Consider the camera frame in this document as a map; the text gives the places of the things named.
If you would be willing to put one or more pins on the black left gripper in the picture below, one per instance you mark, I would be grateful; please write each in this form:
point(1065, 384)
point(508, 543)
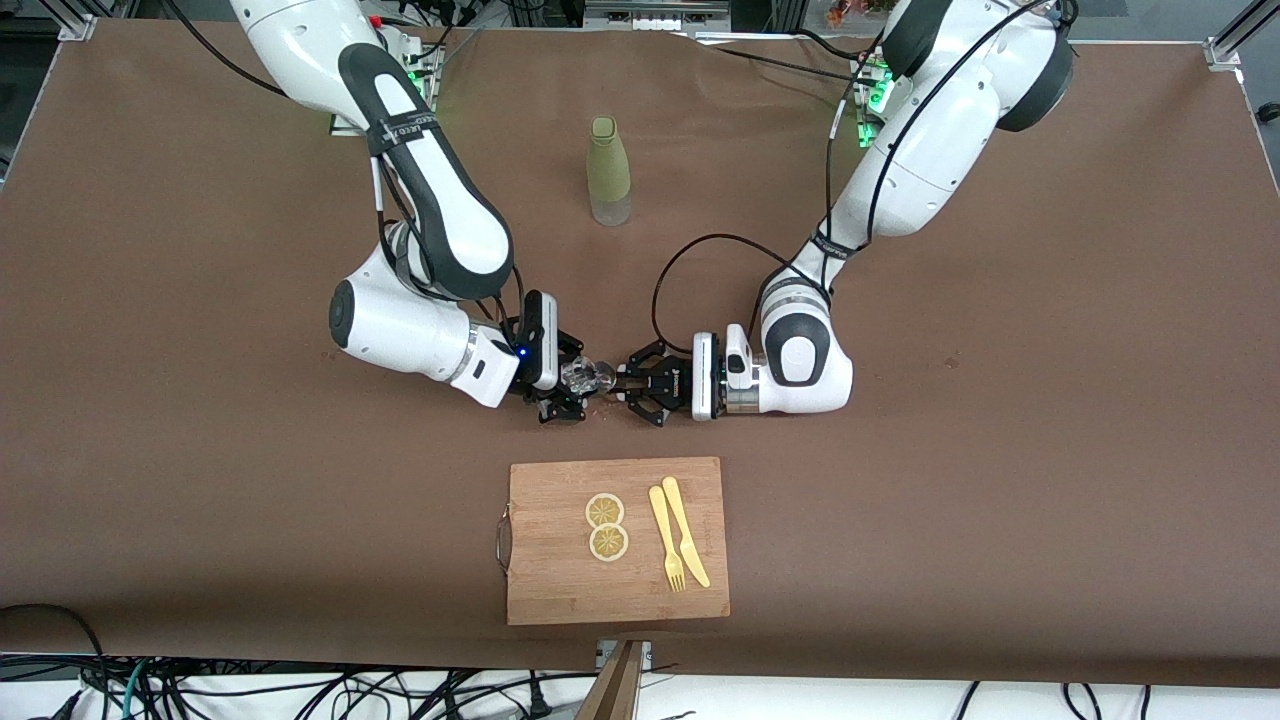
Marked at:
point(668, 384)

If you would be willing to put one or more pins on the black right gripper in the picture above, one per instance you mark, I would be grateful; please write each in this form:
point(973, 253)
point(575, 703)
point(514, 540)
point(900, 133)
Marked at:
point(562, 352)

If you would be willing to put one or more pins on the clear glass cup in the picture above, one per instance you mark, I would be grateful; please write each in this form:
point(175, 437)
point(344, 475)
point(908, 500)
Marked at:
point(590, 377)

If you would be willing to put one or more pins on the steel jigger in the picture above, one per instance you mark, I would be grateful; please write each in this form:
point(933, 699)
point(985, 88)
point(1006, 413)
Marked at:
point(622, 380)

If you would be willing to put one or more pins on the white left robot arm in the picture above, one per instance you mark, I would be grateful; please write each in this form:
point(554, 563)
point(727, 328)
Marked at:
point(930, 150)

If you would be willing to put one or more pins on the lemon slice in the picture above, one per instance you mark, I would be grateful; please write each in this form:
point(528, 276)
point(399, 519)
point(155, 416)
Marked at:
point(605, 511)
point(608, 543)

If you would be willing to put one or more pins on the yellow plastic knife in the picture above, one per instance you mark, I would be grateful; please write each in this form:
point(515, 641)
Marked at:
point(680, 525)

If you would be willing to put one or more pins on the yellow plastic fork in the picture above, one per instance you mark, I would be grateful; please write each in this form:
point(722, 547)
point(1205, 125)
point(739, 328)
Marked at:
point(662, 530)

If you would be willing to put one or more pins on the wooden cutting board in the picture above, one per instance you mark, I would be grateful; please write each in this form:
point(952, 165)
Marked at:
point(560, 580)

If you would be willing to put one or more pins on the pale green bottle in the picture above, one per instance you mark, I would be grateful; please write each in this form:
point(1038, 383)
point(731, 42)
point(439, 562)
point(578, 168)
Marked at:
point(608, 170)

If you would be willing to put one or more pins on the brown table cover sheet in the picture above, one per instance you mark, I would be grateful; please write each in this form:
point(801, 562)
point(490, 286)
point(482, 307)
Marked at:
point(1000, 500)

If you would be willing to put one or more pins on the wooden post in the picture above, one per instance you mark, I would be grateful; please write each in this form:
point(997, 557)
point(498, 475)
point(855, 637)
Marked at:
point(615, 690)

